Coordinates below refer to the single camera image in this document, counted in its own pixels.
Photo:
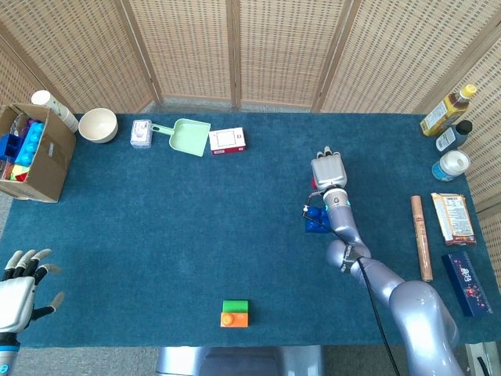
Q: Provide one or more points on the red yellow green toy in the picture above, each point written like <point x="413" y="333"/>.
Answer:
<point x="17" y="172"/>

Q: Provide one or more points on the green base block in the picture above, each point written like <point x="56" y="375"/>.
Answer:
<point x="235" y="306"/>

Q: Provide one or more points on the blue open toy block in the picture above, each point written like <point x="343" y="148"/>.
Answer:
<point x="9" y="147"/>

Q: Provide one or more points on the dark blue long box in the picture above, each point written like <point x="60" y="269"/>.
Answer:
<point x="467" y="284"/>

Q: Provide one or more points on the clear plastic box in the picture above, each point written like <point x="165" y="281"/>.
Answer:
<point x="141" y="134"/>

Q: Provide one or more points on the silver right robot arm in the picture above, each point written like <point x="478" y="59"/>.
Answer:
<point x="415" y="309"/>

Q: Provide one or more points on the blue table cloth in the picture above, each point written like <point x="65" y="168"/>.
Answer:
<point x="176" y="219"/>

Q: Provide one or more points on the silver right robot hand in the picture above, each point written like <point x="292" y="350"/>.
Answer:
<point x="329" y="172"/>

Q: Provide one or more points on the silver robot torso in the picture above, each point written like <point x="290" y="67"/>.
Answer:
<point x="238" y="362"/>

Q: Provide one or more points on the cyan studded toy block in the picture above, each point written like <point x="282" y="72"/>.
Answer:
<point x="29" y="145"/>

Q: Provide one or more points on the grey white base object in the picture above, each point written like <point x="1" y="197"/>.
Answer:
<point x="483" y="360"/>

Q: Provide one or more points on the green and orange block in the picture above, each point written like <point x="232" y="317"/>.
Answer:
<point x="235" y="320"/>

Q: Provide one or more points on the red and white carton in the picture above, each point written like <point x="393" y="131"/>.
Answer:
<point x="227" y="140"/>

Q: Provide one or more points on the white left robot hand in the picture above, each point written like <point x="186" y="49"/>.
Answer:
<point x="15" y="301"/>

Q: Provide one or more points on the white lid jar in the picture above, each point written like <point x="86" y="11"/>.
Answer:
<point x="452" y="164"/>

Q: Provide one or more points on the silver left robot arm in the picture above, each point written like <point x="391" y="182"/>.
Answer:
<point x="8" y="352"/>

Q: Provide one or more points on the light green dustpan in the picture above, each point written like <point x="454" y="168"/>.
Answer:
<point x="188" y="137"/>

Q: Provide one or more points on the small red block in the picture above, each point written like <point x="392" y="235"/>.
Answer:
<point x="312" y="183"/>

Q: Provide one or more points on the brown cardboard box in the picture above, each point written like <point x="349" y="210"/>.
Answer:
<point x="51" y="168"/>

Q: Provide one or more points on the stack of paper cups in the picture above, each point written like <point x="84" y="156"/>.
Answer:
<point x="55" y="107"/>

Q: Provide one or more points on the dark bottle black cap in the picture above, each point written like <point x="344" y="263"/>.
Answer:
<point x="452" y="137"/>

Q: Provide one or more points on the beige bowl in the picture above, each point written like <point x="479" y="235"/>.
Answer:
<point x="98" y="125"/>

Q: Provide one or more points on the yellow tea bottle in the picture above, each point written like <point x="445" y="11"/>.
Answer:
<point x="444" y="115"/>

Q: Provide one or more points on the brown paper roll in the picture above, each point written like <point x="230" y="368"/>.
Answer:
<point x="422" y="239"/>

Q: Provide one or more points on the printed snack package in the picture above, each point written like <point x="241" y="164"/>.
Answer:
<point x="454" y="217"/>

